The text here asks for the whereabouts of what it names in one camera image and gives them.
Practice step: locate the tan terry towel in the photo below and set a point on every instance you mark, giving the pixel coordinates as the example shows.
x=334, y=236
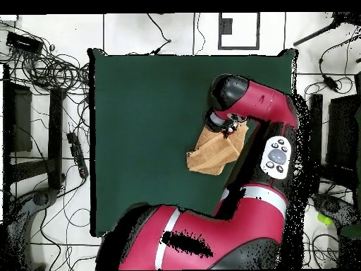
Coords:
x=214, y=155

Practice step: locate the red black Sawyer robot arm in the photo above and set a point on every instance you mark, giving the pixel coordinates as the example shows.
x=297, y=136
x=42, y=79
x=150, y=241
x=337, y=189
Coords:
x=239, y=225

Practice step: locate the dark green table cloth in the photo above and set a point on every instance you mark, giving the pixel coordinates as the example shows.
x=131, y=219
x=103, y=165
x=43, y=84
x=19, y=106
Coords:
x=141, y=113

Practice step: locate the black power adapter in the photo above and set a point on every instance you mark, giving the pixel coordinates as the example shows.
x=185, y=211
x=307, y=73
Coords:
x=330, y=82

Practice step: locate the dark tripod base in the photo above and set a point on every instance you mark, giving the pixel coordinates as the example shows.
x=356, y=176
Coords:
x=328, y=204
x=41, y=199

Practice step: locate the black tripod pole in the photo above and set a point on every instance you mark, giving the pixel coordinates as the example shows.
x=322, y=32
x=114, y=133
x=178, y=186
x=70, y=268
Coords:
x=316, y=34

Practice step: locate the yellow-green small object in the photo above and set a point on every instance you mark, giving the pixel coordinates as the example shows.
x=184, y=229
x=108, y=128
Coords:
x=324, y=219

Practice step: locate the black power strip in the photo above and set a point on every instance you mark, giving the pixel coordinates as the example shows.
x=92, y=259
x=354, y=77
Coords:
x=77, y=153

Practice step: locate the black metal frame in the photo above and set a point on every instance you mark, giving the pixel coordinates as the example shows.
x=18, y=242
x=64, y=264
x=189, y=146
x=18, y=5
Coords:
x=55, y=135
x=344, y=127

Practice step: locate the black network switch box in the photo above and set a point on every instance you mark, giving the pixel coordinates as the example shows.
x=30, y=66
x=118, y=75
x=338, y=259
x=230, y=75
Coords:
x=24, y=43

